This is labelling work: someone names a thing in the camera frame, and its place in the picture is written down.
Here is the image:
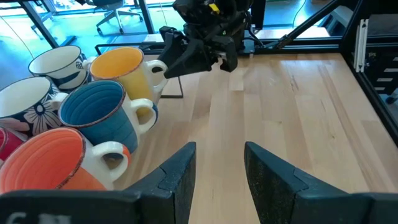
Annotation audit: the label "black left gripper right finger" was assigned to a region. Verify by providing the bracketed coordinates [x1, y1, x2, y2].
[244, 141, 348, 224]

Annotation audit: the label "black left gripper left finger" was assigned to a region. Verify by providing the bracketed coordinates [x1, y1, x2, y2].
[126, 141, 197, 224]

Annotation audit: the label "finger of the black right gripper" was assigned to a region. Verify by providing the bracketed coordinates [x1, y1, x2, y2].
[158, 26, 216, 79]
[217, 35, 239, 73]

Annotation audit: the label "orange white coffee mug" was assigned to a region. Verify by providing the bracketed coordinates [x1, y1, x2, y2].
[0, 127, 132, 194]

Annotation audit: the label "yellow white coffee mug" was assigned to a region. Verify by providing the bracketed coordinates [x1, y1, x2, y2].
[89, 47, 169, 105]

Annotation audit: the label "blue white floral mug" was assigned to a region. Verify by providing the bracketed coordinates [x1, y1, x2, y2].
[0, 77, 68, 137]

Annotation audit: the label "black panel white labels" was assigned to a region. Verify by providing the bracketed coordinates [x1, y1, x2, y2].
[366, 51, 398, 105]

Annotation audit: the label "black office chair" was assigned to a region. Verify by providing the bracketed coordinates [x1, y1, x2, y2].
[92, 0, 144, 35]

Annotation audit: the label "wooden shelf black frame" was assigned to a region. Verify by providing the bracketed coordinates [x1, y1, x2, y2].
[160, 76, 185, 100]

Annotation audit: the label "white metal bracket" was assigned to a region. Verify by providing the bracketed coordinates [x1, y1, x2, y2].
[354, 19, 370, 73]

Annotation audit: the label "red white coffee mug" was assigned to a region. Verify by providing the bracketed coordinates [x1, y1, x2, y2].
[0, 126, 28, 162]

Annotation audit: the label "white blue striped mug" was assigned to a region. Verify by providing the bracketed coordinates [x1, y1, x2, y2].
[28, 45, 91, 91]

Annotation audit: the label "blue white coffee mug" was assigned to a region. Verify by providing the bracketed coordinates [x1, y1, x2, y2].
[58, 80, 159, 154]

